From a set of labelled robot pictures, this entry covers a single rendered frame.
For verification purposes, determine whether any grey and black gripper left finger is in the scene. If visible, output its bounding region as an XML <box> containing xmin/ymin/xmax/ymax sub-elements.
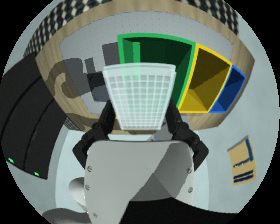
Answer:
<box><xmin>72</xmin><ymin>100</ymin><xmax>116</xmax><ymax>170</ymax></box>

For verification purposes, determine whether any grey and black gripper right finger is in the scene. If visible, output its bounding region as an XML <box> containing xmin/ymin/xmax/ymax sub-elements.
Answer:
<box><xmin>165</xmin><ymin>99</ymin><xmax>209</xmax><ymax>172</ymax></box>

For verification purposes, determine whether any yellow open bin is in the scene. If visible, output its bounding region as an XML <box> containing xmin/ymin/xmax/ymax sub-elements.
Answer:
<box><xmin>178</xmin><ymin>43</ymin><xmax>232</xmax><ymax>113</ymax></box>

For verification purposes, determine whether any blue bin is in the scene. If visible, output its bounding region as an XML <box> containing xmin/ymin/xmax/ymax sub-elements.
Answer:
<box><xmin>208</xmin><ymin>64</ymin><xmax>246</xmax><ymax>113</ymax></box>

